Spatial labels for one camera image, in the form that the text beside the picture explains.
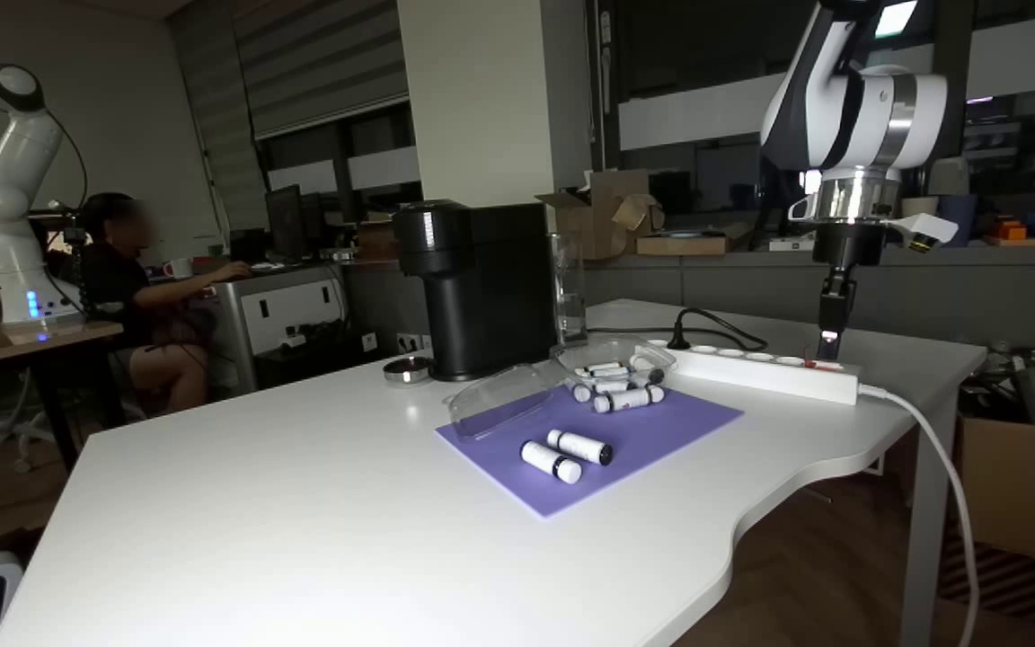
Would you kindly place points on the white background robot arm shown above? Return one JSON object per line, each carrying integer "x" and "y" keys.
{"x": 15, "y": 192}

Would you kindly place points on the purple mat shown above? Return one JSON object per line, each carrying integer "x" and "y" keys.
{"x": 647, "y": 437}

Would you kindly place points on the large brown cardboard box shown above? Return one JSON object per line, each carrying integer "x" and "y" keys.
{"x": 1026, "y": 488}

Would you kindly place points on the small white cylinder black cap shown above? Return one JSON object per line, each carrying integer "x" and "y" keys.
{"x": 579, "y": 447}
{"x": 647, "y": 369}
{"x": 551, "y": 462}
{"x": 627, "y": 400}
{"x": 606, "y": 375}
{"x": 588, "y": 394}

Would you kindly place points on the wooden side desk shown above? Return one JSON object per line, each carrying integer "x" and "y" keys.
{"x": 15, "y": 352}

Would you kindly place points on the black coffee machine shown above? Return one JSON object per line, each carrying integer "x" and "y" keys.
{"x": 481, "y": 290}

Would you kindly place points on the small round metal dish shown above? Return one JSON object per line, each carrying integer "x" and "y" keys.
{"x": 407, "y": 369}

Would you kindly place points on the open cardboard box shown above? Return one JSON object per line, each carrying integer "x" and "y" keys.
{"x": 608, "y": 217}

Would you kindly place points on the clear plastic container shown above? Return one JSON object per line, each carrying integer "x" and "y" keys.
{"x": 503, "y": 397}

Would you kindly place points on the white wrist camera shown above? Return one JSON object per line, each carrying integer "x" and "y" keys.
{"x": 920, "y": 228}

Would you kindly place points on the seated person in black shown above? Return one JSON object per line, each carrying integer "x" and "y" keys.
{"x": 135, "y": 298}

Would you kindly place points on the white power strip red switch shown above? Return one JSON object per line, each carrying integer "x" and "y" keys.
{"x": 769, "y": 369}

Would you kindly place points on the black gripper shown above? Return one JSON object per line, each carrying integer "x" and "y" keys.
{"x": 849, "y": 246}

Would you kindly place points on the white cabinet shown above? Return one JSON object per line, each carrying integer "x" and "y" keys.
{"x": 276, "y": 323}

